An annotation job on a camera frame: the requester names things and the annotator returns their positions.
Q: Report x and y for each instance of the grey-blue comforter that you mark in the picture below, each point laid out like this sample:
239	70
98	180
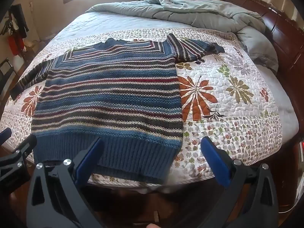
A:
201	9

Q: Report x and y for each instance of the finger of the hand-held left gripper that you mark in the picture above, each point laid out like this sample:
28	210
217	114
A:
25	148
5	135

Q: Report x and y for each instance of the coat rack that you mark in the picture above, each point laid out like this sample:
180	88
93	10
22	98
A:
7	25

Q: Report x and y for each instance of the black chair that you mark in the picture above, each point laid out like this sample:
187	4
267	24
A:
3	66

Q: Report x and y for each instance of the floral quilted bedspread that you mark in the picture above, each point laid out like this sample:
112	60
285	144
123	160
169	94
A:
213	133

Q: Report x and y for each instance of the wooden headboard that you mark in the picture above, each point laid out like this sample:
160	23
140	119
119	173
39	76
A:
282	35

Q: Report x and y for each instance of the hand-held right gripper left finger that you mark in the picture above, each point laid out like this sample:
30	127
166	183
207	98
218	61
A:
86	166

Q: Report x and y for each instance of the striped knit sweater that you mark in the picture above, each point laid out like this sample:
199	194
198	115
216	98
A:
106	99

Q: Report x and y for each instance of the red hanging garment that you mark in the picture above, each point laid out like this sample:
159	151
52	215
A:
14	44

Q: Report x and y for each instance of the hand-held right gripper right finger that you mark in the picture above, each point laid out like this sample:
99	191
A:
216	161

